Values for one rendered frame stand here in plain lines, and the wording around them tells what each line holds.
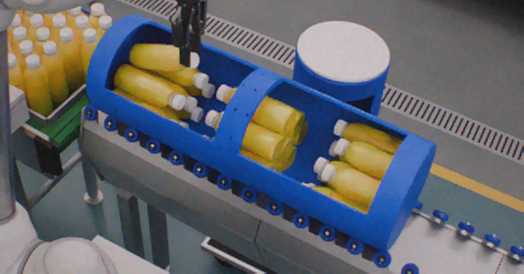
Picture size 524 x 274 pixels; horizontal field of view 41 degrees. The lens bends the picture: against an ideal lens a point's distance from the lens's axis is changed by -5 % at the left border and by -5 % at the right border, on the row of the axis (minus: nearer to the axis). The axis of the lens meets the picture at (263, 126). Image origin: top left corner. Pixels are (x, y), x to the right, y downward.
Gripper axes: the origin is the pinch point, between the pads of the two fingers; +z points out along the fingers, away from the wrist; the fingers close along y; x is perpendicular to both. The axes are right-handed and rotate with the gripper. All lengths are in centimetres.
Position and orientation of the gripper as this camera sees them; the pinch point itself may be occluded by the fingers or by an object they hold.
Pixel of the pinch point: (190, 50)
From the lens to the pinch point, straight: 182.6
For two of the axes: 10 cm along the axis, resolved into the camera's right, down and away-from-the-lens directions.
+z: -0.4, 7.0, 7.1
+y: 5.1, -6.0, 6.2
